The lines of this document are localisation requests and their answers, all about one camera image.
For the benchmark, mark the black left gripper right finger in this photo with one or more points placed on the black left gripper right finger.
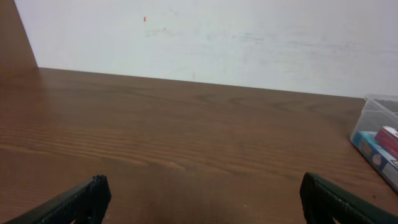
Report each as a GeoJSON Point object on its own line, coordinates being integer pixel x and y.
{"type": "Point", "coordinates": [326, 202]}

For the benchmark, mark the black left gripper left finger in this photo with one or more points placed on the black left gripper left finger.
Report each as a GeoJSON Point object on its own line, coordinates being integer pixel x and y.
{"type": "Point", "coordinates": [85, 203]}

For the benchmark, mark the clear plastic container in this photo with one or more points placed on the clear plastic container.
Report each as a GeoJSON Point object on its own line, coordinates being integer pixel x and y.
{"type": "Point", "coordinates": [378, 111]}

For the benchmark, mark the blue Kool Fever box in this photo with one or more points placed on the blue Kool Fever box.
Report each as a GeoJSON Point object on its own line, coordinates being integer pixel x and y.
{"type": "Point", "coordinates": [383, 162]}

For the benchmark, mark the red Panadol box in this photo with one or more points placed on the red Panadol box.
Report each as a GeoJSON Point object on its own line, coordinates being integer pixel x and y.
{"type": "Point", "coordinates": [386, 137]}

